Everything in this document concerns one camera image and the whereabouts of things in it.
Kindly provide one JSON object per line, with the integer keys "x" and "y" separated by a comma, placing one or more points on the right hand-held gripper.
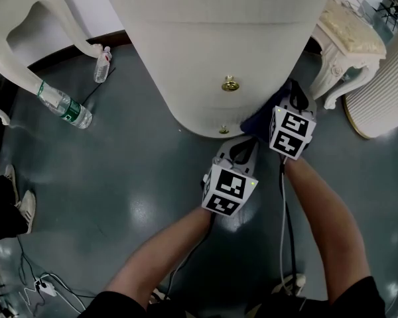
{"x": 292, "y": 128}

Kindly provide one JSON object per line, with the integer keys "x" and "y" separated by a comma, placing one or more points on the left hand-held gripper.
{"x": 232, "y": 184}

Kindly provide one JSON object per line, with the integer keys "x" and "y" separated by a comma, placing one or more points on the dark blue cloth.
{"x": 262, "y": 118}

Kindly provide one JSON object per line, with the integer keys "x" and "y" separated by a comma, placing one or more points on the person's right forearm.
{"x": 328, "y": 230}

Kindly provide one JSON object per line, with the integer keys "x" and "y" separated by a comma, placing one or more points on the person's left forearm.
{"x": 159, "y": 250}

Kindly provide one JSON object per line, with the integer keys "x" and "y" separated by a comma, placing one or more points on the cream white cabinet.
{"x": 202, "y": 61}

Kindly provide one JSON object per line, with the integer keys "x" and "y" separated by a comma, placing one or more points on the gold cabinet knob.
{"x": 231, "y": 83}
{"x": 224, "y": 129}

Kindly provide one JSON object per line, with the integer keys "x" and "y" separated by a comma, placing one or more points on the cream upholstered stool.
{"x": 351, "y": 35}

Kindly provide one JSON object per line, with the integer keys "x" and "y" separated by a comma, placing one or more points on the person's right shoe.
{"x": 292, "y": 282}

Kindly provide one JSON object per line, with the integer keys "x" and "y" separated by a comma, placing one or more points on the person's left shoe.
{"x": 157, "y": 295}

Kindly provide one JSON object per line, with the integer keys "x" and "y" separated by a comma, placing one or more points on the thin black strip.
{"x": 89, "y": 96}

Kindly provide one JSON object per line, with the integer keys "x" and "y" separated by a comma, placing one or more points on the small red-label water bottle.
{"x": 102, "y": 66}

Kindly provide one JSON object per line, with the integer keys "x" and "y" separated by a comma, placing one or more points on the large green-label water bottle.
{"x": 66, "y": 106}

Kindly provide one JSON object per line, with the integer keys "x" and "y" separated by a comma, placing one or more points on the person's black shirt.
{"x": 358, "y": 296}

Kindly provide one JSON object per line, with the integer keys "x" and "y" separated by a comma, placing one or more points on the ornate cream vanity table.
{"x": 6, "y": 61}

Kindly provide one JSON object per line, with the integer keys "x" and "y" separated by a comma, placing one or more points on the ribbed cream table pedestal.
{"x": 384, "y": 88}

